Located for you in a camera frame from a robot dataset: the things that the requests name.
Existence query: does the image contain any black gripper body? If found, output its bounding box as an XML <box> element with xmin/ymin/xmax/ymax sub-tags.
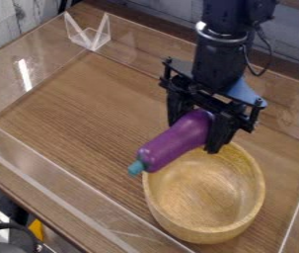
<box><xmin>158</xmin><ymin>57</ymin><xmax>267</xmax><ymax>132</ymax></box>

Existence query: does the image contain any clear acrylic corner bracket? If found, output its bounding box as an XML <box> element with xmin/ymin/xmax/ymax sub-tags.
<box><xmin>62</xmin><ymin>12</ymin><xmax>110</xmax><ymax>51</ymax></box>

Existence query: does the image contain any purple toy eggplant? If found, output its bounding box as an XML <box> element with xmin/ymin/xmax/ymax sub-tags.
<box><xmin>128</xmin><ymin>109</ymin><xmax>213</xmax><ymax>176</ymax></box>

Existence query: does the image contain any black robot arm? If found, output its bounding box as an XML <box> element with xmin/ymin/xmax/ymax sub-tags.
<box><xmin>158</xmin><ymin>0</ymin><xmax>277</xmax><ymax>154</ymax></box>

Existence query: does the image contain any clear acrylic front wall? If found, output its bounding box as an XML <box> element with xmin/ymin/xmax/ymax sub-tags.
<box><xmin>0</xmin><ymin>128</ymin><xmax>195</xmax><ymax>253</ymax></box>

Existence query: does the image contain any yellow tag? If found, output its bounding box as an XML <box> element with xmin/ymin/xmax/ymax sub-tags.
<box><xmin>28</xmin><ymin>218</ymin><xmax>44</xmax><ymax>241</ymax></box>

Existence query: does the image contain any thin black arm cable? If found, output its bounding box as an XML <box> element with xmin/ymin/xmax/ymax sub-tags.
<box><xmin>243</xmin><ymin>24</ymin><xmax>273</xmax><ymax>78</ymax></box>

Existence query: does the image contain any brown wooden bowl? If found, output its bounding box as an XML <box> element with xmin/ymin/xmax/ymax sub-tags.
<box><xmin>142</xmin><ymin>143</ymin><xmax>264</xmax><ymax>244</ymax></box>

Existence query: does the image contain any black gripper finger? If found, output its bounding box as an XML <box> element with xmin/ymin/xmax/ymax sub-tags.
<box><xmin>204</xmin><ymin>112</ymin><xmax>239</xmax><ymax>154</ymax></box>
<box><xmin>165</xmin><ymin>91</ymin><xmax>193</xmax><ymax>126</ymax></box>

